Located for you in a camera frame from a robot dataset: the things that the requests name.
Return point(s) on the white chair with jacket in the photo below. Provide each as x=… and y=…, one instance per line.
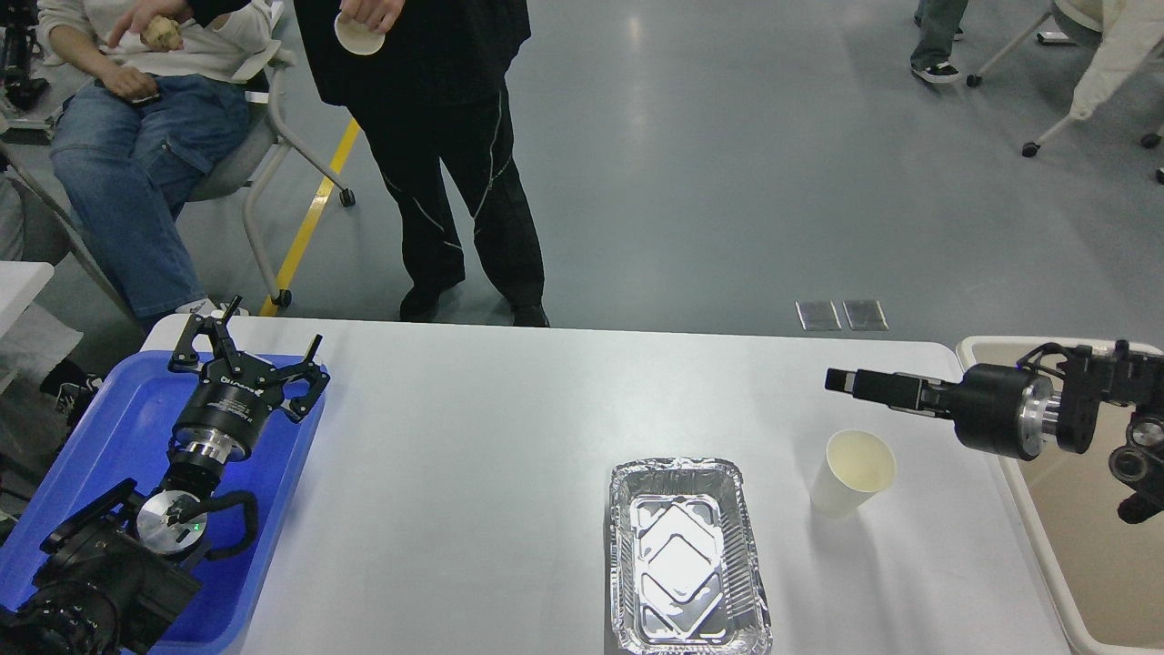
x=1123, y=39

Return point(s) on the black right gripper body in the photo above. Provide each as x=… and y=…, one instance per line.
x=1011, y=412

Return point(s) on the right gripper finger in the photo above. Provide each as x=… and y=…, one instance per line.
x=899, y=391

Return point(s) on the blue plastic tray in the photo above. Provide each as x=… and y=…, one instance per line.
x=124, y=435

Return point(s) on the standing person in black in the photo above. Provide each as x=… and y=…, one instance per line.
x=433, y=102

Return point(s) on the small white side table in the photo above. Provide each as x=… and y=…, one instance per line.
x=21, y=282

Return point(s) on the aluminium foil tray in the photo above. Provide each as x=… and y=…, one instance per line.
x=683, y=565

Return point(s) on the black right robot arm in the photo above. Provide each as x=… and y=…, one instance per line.
x=1088, y=378

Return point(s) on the paper cup in person's hands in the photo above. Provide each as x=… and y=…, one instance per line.
x=356, y=38

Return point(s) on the grey office chair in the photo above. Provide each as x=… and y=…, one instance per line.
x=250, y=166

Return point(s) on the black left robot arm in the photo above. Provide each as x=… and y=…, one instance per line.
x=153, y=529

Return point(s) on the floor outlet plate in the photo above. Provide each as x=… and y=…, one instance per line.
x=818, y=315
x=865, y=315

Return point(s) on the person in grey trousers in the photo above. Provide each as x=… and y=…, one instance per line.
x=939, y=23

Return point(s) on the black equipment at left edge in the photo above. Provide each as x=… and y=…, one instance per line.
x=20, y=45

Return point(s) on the seated person in jeans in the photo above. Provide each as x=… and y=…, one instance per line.
x=161, y=111

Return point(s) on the beige plastic bin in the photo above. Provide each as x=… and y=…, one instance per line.
x=1090, y=502

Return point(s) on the right floor outlet plate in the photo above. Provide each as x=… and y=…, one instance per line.
x=865, y=315

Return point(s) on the white paper cup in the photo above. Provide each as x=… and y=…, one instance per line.
x=856, y=466

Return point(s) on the left floor outlet plate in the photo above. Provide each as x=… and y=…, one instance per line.
x=818, y=315

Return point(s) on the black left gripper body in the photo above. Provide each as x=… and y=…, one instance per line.
x=229, y=403

